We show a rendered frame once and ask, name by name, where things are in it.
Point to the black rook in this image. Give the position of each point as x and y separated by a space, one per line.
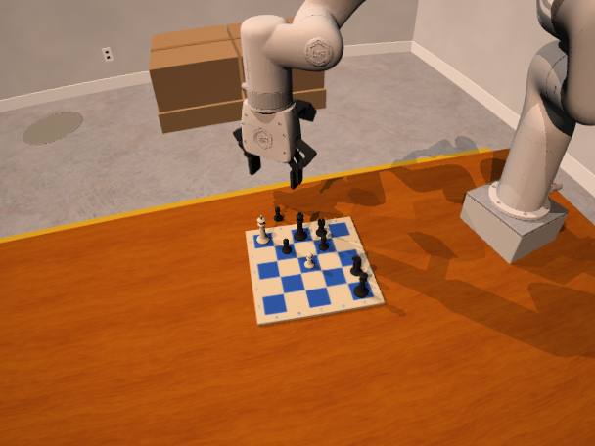
321 231

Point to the black chess queen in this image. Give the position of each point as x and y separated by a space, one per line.
361 291

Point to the white pawn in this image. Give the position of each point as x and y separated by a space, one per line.
309 264

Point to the black chess king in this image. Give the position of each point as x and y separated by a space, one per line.
300 235

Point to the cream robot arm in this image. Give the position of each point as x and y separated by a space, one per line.
272 47

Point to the blue and cream chessboard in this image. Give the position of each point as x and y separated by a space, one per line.
284 290

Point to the black knight chess piece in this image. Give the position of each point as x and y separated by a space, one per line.
356 269

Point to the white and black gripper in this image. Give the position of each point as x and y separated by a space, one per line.
276 135

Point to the black pawn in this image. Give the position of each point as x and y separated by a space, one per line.
278 217
286 249
323 246

